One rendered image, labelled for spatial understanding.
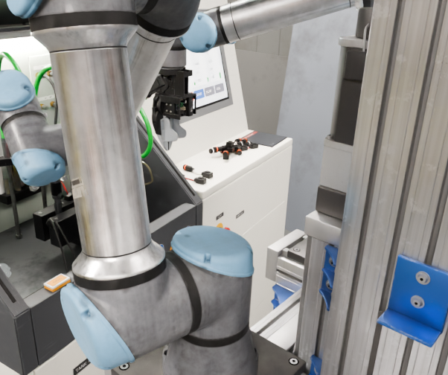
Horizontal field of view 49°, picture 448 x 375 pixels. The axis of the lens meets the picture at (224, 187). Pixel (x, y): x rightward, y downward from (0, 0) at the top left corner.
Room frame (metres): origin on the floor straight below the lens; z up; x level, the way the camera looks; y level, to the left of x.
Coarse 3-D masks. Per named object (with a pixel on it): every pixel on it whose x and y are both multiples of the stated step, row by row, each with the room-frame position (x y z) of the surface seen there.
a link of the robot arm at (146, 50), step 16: (160, 0) 0.60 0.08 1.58; (176, 0) 0.61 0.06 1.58; (192, 0) 0.64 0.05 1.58; (144, 16) 0.65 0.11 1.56; (160, 16) 0.64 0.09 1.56; (176, 16) 0.64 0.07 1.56; (192, 16) 0.67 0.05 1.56; (144, 32) 0.67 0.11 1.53; (160, 32) 0.66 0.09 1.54; (176, 32) 0.67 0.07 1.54; (128, 48) 0.70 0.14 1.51; (144, 48) 0.69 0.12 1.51; (160, 48) 0.70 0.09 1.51; (144, 64) 0.71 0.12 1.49; (160, 64) 0.73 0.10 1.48; (144, 80) 0.73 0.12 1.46; (144, 96) 0.77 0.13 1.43
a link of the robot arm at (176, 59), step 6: (168, 54) 1.15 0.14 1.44; (174, 54) 1.15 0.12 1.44; (180, 54) 1.16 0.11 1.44; (186, 54) 1.18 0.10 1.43; (168, 60) 1.15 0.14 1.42; (174, 60) 1.15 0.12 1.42; (180, 60) 1.16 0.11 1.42; (186, 60) 1.18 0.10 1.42; (162, 66) 1.15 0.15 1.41; (168, 66) 1.15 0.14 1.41; (174, 66) 1.15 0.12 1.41; (180, 66) 1.16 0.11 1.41
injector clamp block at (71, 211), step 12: (72, 204) 1.30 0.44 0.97; (36, 216) 1.21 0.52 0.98; (48, 216) 1.22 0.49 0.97; (60, 216) 1.21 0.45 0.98; (72, 216) 1.22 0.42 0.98; (36, 228) 1.22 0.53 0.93; (48, 228) 1.22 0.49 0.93; (72, 228) 1.21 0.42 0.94; (60, 240) 1.17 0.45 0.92; (72, 240) 1.21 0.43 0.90
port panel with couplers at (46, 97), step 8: (40, 56) 1.57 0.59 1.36; (48, 56) 1.60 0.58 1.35; (32, 64) 1.54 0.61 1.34; (40, 64) 1.57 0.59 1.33; (48, 64) 1.59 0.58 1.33; (32, 72) 1.54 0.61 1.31; (48, 72) 1.58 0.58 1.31; (32, 80) 1.53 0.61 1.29; (40, 88) 1.56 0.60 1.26; (48, 88) 1.58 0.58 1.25; (40, 96) 1.55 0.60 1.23; (48, 96) 1.58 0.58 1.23; (40, 104) 1.55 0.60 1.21; (48, 104) 1.58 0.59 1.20; (48, 112) 1.57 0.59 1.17; (48, 120) 1.57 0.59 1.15
